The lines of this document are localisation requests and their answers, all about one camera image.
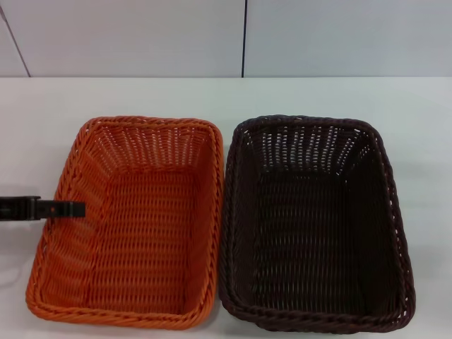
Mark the orange woven plastic basket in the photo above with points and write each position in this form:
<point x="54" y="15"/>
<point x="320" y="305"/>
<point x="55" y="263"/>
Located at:
<point x="141" y="233"/>

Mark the dark brown woven plastic basket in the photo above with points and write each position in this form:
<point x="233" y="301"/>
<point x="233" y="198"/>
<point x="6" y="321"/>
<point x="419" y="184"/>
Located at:
<point x="310" y="226"/>

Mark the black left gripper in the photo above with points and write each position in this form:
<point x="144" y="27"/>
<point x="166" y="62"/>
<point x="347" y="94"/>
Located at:
<point x="17" y="209"/>

